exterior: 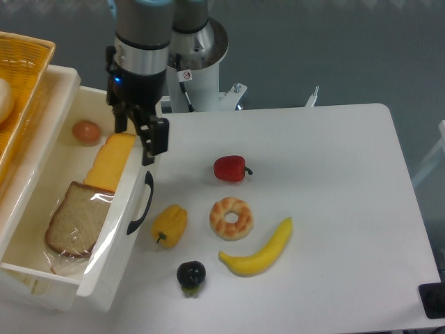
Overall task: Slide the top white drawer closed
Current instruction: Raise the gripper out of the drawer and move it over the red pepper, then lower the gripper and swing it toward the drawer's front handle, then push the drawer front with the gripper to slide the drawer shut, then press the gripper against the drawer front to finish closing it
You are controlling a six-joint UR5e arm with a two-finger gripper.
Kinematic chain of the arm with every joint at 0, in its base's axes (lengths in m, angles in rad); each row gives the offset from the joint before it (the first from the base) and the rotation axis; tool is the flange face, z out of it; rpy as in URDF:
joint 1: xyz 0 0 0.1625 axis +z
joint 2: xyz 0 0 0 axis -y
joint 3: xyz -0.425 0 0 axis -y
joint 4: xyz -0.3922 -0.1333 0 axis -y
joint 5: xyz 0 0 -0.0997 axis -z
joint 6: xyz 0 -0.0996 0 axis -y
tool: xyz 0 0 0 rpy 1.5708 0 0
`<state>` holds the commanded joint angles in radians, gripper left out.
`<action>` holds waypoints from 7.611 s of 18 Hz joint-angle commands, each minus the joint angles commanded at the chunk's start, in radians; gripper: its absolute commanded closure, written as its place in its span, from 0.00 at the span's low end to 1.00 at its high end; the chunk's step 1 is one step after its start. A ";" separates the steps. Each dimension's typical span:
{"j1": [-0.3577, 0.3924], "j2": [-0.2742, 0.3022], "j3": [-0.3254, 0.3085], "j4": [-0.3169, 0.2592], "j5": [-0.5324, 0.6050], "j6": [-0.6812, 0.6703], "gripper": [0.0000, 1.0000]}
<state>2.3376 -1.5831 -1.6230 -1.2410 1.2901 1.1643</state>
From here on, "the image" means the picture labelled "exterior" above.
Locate yellow banana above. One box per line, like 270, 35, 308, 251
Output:
218, 217, 293, 277

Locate glazed donut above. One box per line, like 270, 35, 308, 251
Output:
209, 197, 254, 241

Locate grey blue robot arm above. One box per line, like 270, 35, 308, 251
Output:
106, 1, 229, 166

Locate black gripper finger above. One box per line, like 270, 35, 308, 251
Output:
131, 106, 170, 166
112, 104, 128, 133

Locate white drawer cabinet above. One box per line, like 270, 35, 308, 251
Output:
1, 65, 81, 311

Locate brown egg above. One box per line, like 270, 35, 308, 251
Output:
72, 120, 101, 144

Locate brown bread slice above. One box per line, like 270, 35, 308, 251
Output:
44, 182, 114, 258

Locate yellow woven basket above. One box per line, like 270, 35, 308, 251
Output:
1, 31, 56, 180

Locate black device at edge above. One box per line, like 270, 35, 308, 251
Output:
418, 283, 444, 319

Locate white bread bun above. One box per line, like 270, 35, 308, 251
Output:
0, 79, 15, 123

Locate yellow toast slice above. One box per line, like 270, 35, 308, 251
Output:
83, 133, 136, 193

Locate red bell pepper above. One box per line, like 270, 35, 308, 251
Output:
213, 155, 253, 182

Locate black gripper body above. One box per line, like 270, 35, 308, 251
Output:
106, 46, 166, 119

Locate yellow bell pepper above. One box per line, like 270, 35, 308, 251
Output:
150, 205, 188, 248

